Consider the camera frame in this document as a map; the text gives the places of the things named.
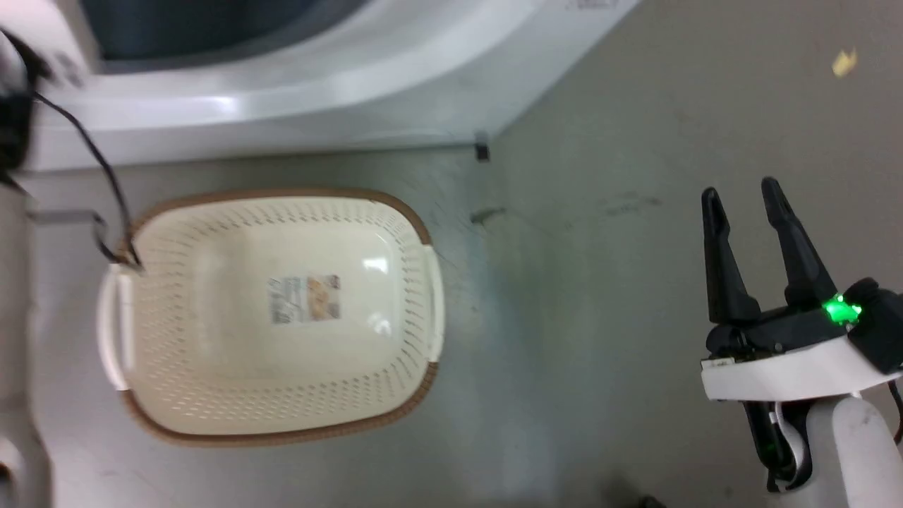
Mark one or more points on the black washing machine foot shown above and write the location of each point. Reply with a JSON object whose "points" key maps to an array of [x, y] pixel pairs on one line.
{"points": [[482, 149]]}

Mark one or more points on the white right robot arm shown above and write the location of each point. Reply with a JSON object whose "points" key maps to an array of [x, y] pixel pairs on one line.
{"points": [[853, 458]]}

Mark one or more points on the yellow paper scrap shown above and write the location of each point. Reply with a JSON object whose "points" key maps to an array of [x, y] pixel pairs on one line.
{"points": [[844, 63]]}

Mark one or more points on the cream laundry basket brown rim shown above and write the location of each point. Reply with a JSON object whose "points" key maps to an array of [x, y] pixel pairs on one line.
{"points": [[233, 367]]}

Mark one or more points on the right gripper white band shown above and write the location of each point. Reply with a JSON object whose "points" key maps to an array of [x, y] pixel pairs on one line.
{"points": [[776, 370]]}

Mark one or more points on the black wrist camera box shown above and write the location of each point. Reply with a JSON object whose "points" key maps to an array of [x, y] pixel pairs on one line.
{"points": [[882, 324]]}

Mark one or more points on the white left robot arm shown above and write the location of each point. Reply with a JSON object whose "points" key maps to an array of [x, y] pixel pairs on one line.
{"points": [[17, 339]]}

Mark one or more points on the printed paper label sticker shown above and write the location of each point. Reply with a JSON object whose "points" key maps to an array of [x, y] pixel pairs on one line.
{"points": [[305, 299]]}

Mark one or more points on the white washing machine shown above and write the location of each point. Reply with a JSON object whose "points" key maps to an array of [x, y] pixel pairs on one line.
{"points": [[296, 92]]}

